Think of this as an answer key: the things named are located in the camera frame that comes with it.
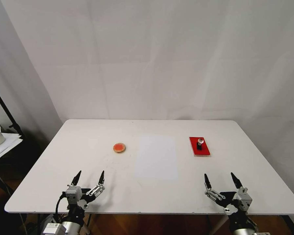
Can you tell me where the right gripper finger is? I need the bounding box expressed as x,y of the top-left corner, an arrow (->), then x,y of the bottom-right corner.
230,172 -> 248,194
204,173 -> 223,201

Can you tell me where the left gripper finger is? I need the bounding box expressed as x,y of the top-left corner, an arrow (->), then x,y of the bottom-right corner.
86,170 -> 106,197
70,170 -> 82,188

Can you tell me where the red rectangular ink pad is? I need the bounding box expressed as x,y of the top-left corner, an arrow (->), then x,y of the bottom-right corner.
189,136 -> 211,157

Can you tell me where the round orange ink pad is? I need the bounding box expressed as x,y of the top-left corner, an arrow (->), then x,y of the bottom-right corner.
113,143 -> 127,154

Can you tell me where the white paper sheet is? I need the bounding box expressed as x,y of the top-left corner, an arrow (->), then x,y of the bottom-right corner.
134,135 -> 179,181

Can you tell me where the stack of white papers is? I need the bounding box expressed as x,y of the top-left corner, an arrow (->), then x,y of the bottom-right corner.
0,127 -> 23,168

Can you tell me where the black stand pole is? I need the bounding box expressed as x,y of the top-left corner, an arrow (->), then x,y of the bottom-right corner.
0,80 -> 25,140

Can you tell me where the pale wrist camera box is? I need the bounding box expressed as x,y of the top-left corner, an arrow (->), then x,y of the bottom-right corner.
234,187 -> 253,212
65,185 -> 82,203

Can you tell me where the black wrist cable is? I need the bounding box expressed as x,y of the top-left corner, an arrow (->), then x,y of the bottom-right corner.
55,192 -> 67,222

